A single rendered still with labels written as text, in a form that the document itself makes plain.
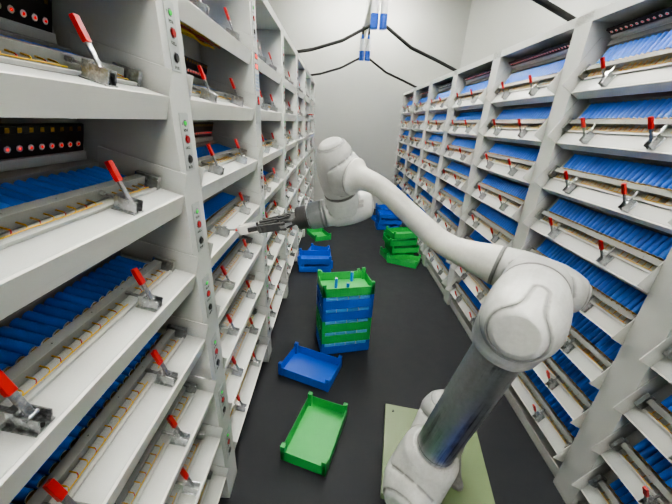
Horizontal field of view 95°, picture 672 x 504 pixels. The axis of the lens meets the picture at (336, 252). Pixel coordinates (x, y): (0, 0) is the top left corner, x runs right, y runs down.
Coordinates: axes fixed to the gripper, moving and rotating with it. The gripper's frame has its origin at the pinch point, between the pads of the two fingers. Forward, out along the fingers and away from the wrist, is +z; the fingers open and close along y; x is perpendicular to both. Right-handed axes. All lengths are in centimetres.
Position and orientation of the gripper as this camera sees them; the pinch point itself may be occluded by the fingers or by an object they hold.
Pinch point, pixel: (249, 228)
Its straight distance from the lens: 106.3
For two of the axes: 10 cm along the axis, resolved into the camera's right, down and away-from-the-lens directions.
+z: -9.8, 1.8, 0.8
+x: -2.0, -9.0, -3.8
